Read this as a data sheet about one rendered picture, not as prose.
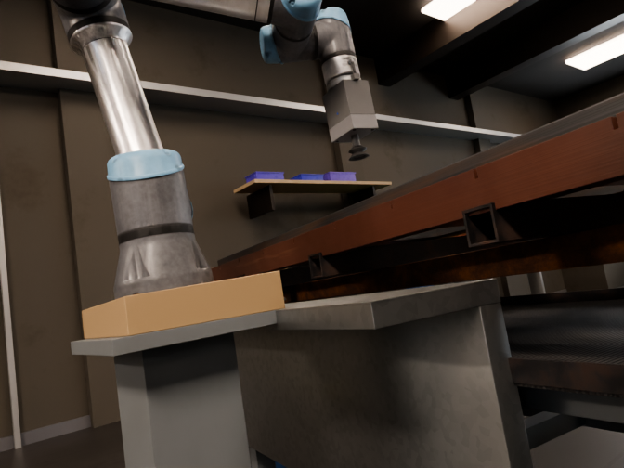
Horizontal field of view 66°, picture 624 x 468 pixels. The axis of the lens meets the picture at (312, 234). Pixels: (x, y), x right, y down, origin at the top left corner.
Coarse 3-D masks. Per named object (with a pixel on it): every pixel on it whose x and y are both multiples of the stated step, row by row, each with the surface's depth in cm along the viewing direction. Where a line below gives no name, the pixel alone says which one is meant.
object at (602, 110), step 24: (576, 120) 56; (600, 120) 54; (504, 144) 65; (528, 144) 61; (456, 168) 72; (384, 192) 87; (408, 192) 82; (576, 192) 123; (600, 192) 117; (336, 216) 102; (408, 240) 165
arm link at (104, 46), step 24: (120, 0) 94; (72, 24) 89; (96, 24) 88; (120, 24) 91; (72, 48) 92; (96, 48) 89; (120, 48) 91; (96, 72) 89; (120, 72) 90; (120, 96) 89; (144, 96) 93; (120, 120) 88; (144, 120) 90; (120, 144) 88; (144, 144) 89; (192, 216) 95
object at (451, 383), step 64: (448, 320) 64; (256, 384) 126; (320, 384) 96; (384, 384) 78; (448, 384) 65; (512, 384) 60; (256, 448) 130; (320, 448) 98; (384, 448) 79; (448, 448) 66; (512, 448) 58
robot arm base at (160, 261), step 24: (120, 240) 74; (144, 240) 71; (168, 240) 72; (192, 240) 76; (120, 264) 72; (144, 264) 70; (168, 264) 70; (192, 264) 73; (120, 288) 71; (144, 288) 69; (168, 288) 69
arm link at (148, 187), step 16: (112, 160) 74; (128, 160) 73; (144, 160) 73; (160, 160) 74; (176, 160) 77; (112, 176) 74; (128, 176) 72; (144, 176) 72; (160, 176) 73; (176, 176) 76; (112, 192) 74; (128, 192) 72; (144, 192) 72; (160, 192) 73; (176, 192) 75; (128, 208) 72; (144, 208) 72; (160, 208) 73; (176, 208) 74; (128, 224) 72; (144, 224) 72; (160, 224) 72; (192, 224) 78
